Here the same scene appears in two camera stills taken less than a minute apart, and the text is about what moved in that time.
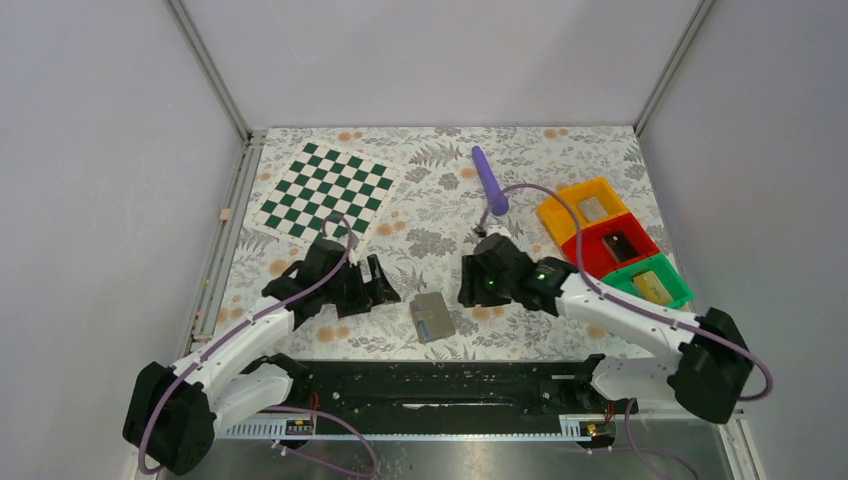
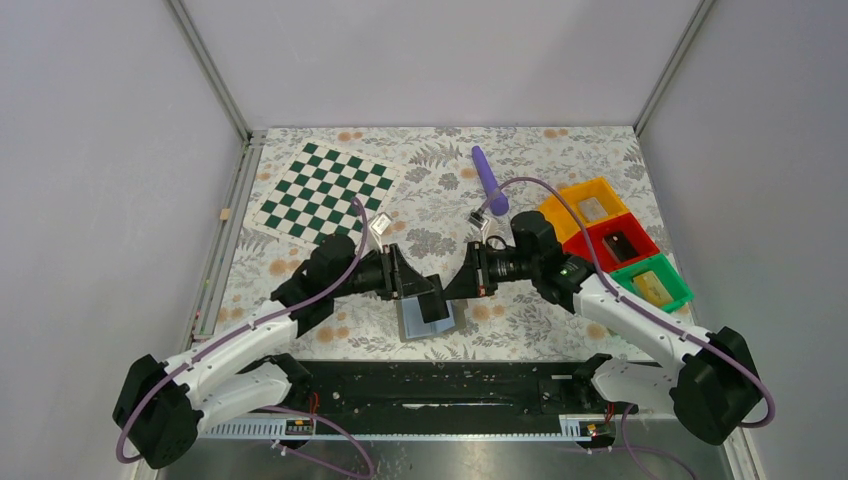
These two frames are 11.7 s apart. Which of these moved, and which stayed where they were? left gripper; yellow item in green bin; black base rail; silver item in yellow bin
Moved: left gripper
Stayed: black base rail; yellow item in green bin; silver item in yellow bin
